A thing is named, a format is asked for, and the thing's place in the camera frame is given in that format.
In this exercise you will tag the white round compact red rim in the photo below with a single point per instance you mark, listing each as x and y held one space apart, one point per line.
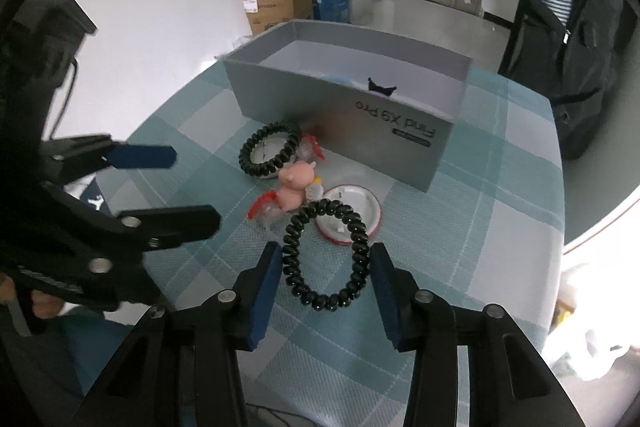
345 212

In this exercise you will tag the brown cardboard box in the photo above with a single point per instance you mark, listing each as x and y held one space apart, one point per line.
280 9

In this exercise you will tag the grey cardboard box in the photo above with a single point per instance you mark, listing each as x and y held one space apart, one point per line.
325 112

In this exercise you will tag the red and clear hair clip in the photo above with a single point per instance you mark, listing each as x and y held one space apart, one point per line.
312 149
264 209

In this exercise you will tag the large blue box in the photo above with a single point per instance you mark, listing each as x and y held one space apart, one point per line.
332 4

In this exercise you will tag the black bow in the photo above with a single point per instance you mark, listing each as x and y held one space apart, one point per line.
381 87

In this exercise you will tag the small white round compact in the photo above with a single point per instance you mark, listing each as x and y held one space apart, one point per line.
267 152

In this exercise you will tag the yellow snack packet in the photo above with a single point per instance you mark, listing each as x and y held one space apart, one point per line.
565 309

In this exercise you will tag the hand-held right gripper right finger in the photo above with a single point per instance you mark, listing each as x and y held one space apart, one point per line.
384 292

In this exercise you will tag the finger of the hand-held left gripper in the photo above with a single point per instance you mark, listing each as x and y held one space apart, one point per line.
170 227
145 156

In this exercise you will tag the person's left hand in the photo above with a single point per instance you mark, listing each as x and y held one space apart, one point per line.
46 306

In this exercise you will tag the teal checked tablecloth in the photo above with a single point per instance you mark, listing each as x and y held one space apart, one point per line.
480 217

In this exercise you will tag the crumpled white plastic bag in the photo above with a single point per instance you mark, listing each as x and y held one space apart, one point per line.
595 347

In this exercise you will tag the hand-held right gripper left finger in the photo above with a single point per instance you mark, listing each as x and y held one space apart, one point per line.
262 292

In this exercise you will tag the pink pig toy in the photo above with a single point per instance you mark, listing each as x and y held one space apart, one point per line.
292 184

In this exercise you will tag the small yellow white figure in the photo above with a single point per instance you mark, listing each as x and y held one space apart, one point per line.
315 188

